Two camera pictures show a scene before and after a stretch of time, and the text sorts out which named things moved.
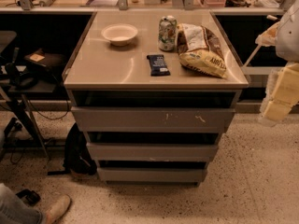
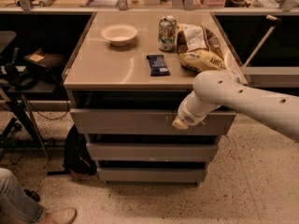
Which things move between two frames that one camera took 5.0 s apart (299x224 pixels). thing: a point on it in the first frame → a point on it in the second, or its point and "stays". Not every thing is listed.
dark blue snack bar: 158,65 stays
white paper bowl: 119,34 stays
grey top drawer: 153,119 stays
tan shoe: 58,208 → 61,216
